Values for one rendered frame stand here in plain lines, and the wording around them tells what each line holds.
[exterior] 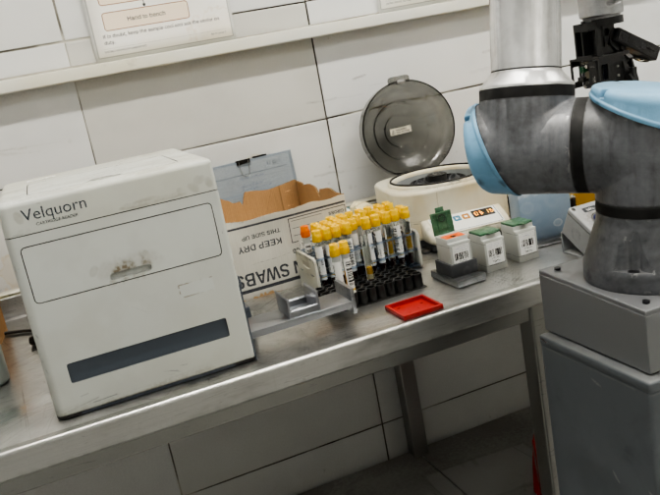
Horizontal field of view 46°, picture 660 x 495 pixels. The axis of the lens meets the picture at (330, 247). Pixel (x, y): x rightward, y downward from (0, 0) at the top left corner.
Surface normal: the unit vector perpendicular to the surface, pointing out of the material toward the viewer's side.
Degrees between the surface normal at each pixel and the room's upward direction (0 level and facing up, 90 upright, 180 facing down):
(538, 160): 95
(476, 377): 90
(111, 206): 90
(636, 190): 90
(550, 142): 71
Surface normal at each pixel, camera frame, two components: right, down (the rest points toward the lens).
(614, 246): -0.82, -0.04
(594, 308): -0.92, 0.26
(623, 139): -0.55, 0.21
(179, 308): 0.36, 0.17
